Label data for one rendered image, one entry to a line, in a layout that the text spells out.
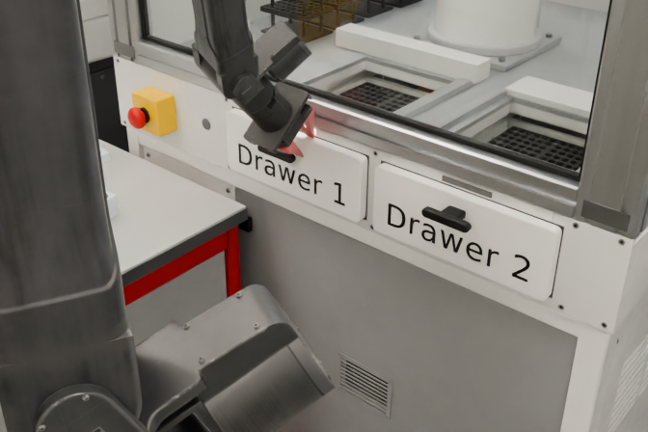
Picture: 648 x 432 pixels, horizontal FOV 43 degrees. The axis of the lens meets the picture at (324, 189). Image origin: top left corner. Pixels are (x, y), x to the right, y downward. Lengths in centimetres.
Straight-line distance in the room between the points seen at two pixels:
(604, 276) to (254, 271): 71
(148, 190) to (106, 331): 117
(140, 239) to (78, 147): 105
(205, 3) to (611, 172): 52
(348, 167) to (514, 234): 28
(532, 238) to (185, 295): 62
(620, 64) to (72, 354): 77
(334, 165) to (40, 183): 96
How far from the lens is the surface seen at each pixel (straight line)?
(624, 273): 110
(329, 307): 147
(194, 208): 145
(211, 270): 147
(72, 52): 32
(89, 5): 201
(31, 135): 32
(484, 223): 114
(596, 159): 105
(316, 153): 128
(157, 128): 152
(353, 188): 126
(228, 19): 99
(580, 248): 111
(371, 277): 136
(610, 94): 102
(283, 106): 119
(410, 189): 119
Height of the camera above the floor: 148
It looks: 29 degrees down
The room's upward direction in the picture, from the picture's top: 1 degrees clockwise
